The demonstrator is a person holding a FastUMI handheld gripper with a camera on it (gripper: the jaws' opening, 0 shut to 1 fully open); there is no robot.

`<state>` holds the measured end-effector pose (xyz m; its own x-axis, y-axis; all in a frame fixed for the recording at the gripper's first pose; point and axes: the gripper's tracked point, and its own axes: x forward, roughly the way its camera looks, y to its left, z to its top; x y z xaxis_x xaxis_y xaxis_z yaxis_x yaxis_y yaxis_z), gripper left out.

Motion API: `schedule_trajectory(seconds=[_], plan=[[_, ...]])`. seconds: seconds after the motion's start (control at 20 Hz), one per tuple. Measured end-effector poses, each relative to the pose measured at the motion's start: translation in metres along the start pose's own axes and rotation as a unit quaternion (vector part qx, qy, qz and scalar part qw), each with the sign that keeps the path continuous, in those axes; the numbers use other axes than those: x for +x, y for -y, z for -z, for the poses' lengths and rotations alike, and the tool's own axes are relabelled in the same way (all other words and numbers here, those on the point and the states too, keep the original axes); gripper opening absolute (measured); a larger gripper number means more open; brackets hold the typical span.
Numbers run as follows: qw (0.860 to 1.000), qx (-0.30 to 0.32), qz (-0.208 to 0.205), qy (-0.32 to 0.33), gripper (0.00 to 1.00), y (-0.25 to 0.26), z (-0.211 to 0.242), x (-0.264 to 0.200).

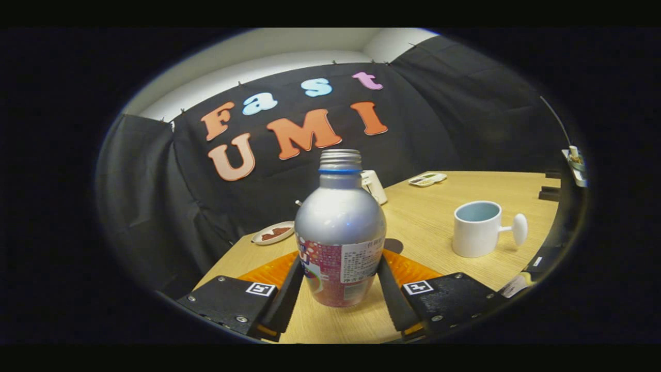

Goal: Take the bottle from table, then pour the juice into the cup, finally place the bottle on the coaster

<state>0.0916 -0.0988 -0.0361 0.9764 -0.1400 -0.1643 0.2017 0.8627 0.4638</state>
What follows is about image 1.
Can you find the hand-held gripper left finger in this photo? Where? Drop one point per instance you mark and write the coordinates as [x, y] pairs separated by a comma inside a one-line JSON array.
[[286, 299]]

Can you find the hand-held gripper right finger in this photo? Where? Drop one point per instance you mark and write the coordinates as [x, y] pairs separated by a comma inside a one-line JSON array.
[[392, 299]]

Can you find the dark brown round coaster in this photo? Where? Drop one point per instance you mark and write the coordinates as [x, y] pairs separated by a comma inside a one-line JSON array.
[[395, 245]]

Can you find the silver bottle with pink label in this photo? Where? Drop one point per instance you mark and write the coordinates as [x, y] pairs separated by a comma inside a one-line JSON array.
[[341, 222]]

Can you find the brown food piece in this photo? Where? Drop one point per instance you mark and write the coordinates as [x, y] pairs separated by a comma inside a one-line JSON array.
[[268, 236], [282, 231]]

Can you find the white round plate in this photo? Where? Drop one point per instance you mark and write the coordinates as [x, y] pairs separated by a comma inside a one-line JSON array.
[[258, 239]]

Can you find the wooden table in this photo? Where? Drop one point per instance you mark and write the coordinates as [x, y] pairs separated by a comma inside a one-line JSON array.
[[428, 217]]

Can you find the white toaster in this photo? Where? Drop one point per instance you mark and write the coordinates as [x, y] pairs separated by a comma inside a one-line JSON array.
[[376, 188]]

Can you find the white divided condiment tray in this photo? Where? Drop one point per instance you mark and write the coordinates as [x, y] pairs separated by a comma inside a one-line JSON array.
[[427, 179]]

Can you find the black table clamp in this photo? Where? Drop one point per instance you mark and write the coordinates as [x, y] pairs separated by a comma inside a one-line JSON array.
[[549, 194], [552, 174]]

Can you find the black backdrop cloth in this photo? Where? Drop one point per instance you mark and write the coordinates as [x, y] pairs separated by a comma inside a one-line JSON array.
[[439, 113]]

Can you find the white clip-on device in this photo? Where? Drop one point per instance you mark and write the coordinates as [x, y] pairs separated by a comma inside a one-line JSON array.
[[577, 165]]

